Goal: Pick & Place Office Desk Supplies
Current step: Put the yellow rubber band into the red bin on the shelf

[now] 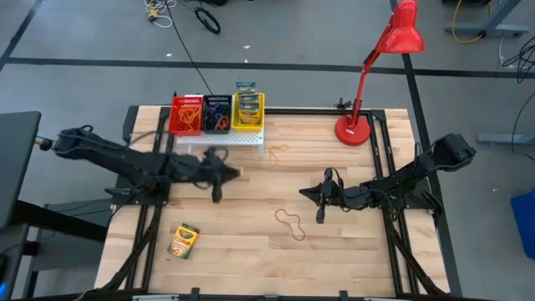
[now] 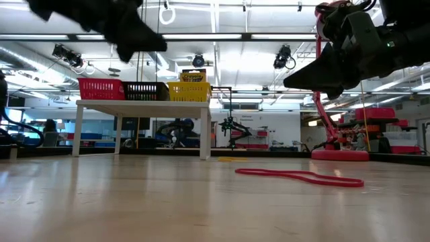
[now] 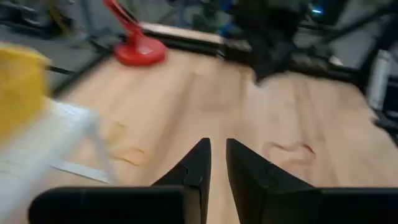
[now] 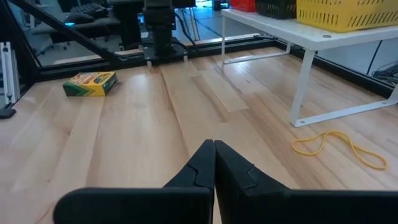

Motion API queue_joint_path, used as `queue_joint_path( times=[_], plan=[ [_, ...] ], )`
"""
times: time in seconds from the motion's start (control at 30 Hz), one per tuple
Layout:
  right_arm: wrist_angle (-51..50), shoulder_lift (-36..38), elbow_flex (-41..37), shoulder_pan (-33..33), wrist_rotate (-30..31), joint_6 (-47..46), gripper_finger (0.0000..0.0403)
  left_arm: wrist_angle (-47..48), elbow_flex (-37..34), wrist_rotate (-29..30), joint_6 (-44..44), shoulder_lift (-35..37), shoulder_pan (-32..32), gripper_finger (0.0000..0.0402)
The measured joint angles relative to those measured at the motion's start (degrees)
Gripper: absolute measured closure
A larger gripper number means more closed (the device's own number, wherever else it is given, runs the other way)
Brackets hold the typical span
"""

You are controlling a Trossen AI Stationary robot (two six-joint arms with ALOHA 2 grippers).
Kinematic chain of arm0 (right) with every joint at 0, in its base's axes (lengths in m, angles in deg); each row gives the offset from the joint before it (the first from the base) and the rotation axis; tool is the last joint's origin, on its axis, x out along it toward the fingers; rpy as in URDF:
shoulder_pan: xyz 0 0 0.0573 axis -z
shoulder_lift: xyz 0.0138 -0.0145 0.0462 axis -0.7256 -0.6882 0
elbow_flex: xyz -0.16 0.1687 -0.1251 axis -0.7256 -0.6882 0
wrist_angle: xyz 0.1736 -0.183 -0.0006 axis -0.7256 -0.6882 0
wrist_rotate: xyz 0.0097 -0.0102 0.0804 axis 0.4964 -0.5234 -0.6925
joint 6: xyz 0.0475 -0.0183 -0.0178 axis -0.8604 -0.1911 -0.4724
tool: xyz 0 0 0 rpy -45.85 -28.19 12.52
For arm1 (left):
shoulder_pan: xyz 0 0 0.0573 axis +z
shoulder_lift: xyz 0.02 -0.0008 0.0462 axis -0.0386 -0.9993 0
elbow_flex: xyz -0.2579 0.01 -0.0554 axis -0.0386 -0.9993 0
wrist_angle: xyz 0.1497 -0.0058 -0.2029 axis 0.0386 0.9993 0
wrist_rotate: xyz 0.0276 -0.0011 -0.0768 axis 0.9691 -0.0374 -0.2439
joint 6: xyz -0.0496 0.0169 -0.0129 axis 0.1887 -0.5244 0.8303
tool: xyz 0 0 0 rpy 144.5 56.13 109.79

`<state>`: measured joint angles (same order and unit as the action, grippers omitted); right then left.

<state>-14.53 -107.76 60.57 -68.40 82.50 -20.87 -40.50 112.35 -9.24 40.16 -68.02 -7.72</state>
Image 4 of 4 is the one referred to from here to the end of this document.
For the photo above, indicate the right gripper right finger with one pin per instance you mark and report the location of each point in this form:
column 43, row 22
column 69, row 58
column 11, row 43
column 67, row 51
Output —
column 295, row 208

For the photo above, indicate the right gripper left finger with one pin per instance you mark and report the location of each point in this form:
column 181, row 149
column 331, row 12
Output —
column 140, row 208

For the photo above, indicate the yellow green crayon box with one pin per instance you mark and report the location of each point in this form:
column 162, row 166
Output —
column 90, row 84

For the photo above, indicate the yellow plastic basket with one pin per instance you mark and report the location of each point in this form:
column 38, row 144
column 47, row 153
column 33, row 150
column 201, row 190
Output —
column 342, row 15

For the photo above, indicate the black plastic basket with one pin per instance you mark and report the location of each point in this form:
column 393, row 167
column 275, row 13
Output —
column 275, row 9

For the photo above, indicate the red plastic basket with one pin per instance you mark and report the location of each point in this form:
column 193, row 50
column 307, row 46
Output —
column 242, row 4

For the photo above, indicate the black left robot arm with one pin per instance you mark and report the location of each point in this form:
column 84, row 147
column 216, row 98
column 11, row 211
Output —
column 163, row 31

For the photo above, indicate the dark grey desk top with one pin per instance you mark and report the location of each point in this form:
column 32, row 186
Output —
column 99, row 23

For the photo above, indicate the yellow rubber band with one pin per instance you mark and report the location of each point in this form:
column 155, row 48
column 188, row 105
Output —
column 334, row 132

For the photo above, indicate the white perforated metal shelf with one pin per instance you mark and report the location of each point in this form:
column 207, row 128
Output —
column 311, row 37

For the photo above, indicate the black computer mouse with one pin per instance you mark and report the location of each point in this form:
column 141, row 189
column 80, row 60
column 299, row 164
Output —
column 77, row 18

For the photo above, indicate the black computer keyboard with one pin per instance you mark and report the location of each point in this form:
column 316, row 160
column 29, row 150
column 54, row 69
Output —
column 90, row 9

